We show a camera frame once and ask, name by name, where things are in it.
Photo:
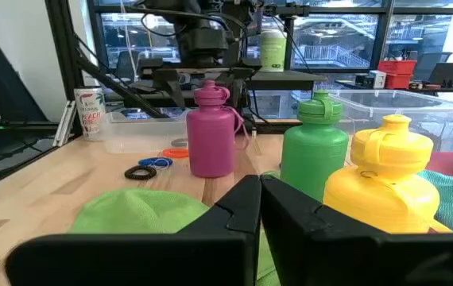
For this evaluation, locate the blue coil wristband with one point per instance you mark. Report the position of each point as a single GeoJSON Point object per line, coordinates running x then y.
{"type": "Point", "coordinates": [156, 160]}

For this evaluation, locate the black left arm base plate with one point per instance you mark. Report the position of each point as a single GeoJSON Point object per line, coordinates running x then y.
{"type": "Point", "coordinates": [290, 79]}

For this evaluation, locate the silver aluminium rail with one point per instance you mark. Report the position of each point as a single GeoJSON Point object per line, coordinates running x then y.
{"type": "Point", "coordinates": [65, 123]}

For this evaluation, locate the large clear plastic bin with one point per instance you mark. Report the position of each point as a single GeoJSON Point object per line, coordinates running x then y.
{"type": "Point", "coordinates": [409, 115]}

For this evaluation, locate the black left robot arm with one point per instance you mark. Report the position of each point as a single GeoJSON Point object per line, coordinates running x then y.
{"type": "Point", "coordinates": [198, 16]}

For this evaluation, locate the white drink can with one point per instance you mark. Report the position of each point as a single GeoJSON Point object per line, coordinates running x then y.
{"type": "Point", "coordinates": [90, 113]}

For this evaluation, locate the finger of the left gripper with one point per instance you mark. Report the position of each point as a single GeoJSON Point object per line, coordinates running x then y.
{"type": "Point", "coordinates": [176, 93]}
{"type": "Point", "coordinates": [238, 93]}

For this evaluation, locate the small clear plastic container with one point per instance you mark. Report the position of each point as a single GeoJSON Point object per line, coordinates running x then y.
{"type": "Point", "coordinates": [139, 135]}

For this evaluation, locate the small white box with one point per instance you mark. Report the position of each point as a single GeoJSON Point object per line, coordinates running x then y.
{"type": "Point", "coordinates": [377, 78]}

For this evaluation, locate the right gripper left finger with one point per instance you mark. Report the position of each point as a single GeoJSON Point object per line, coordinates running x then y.
{"type": "Point", "coordinates": [210, 258]}

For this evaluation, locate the grey office chair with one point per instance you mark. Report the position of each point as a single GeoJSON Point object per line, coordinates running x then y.
{"type": "Point", "coordinates": [429, 65]}

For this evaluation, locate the lime green microfibre cloth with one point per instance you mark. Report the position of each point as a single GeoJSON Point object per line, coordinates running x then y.
{"type": "Point", "coordinates": [139, 210]}

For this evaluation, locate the dark side stand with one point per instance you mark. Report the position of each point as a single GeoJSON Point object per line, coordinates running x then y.
{"type": "Point", "coordinates": [8, 99]}

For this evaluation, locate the green sports bottle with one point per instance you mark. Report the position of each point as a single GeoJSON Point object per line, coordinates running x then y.
{"type": "Point", "coordinates": [314, 159]}

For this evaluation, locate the large window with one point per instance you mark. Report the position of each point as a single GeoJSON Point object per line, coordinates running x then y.
{"type": "Point", "coordinates": [330, 39]}

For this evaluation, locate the black coil wristband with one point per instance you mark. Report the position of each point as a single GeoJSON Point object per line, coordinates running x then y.
{"type": "Point", "coordinates": [127, 172]}
{"type": "Point", "coordinates": [179, 143]}

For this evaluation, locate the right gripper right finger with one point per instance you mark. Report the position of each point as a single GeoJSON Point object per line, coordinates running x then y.
{"type": "Point", "coordinates": [330, 254]}

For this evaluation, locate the red plastic crate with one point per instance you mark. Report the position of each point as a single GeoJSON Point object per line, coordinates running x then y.
{"type": "Point", "coordinates": [397, 67]}

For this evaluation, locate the black aluminium rig frame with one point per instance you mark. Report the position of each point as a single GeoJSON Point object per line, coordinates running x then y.
{"type": "Point", "coordinates": [61, 59]}

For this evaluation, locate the green white canister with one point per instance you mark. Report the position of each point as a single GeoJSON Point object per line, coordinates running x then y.
{"type": "Point", "coordinates": [273, 51]}

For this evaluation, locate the magenta sports bottle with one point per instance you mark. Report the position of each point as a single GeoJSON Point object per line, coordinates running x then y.
{"type": "Point", "coordinates": [210, 135]}

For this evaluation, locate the orange coil wristband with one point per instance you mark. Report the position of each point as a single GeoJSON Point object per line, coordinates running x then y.
{"type": "Point", "coordinates": [175, 150]}

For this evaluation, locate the yellow sports bottle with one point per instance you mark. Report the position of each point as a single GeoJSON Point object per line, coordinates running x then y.
{"type": "Point", "coordinates": [385, 186]}

